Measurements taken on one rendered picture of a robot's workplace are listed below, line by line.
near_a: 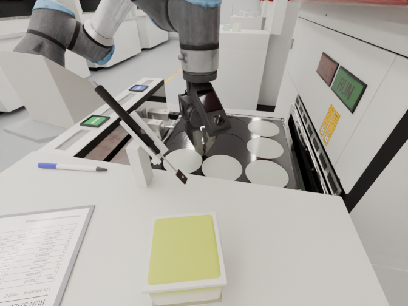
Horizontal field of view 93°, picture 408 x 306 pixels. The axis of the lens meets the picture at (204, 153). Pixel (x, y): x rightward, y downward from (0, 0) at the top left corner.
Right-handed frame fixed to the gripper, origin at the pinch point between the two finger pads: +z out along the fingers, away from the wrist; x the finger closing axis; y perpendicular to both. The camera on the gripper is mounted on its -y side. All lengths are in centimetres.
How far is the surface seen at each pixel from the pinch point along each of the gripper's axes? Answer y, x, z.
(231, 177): -9.6, -2.8, 1.3
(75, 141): 12.1, 28.9, -4.4
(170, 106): 51, -5, 9
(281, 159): -9.3, -18.0, 1.3
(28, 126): 56, 54, 9
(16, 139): 213, 134, 91
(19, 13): 370, 114, -18
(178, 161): 1.0, 6.7, 1.2
